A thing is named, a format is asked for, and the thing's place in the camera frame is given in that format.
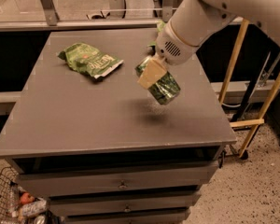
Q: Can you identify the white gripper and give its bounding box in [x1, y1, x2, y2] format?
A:
[138, 22, 198, 90]

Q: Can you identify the green soda can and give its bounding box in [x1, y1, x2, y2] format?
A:
[135, 56, 180, 105]

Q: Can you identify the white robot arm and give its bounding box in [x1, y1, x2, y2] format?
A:
[138, 0, 280, 89]

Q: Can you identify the green snack bag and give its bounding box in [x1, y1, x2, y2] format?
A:
[147, 21, 166, 52]

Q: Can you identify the green kettle chip bag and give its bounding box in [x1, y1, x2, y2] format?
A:
[58, 43, 123, 79]

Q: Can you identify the grey drawer cabinet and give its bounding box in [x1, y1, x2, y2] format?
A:
[0, 29, 235, 224]

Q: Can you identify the grey metal railing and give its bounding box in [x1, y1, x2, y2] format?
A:
[0, 0, 176, 32]

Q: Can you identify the plastic bottle in basket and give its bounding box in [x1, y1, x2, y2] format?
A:
[11, 200, 48, 217]

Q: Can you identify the orange fruit in basket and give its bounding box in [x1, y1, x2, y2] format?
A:
[20, 192, 35, 205]

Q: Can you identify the yellow wooden frame stand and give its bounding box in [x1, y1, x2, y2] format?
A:
[218, 19, 280, 160]

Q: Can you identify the black wire basket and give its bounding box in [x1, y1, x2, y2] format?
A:
[0, 167, 20, 224]

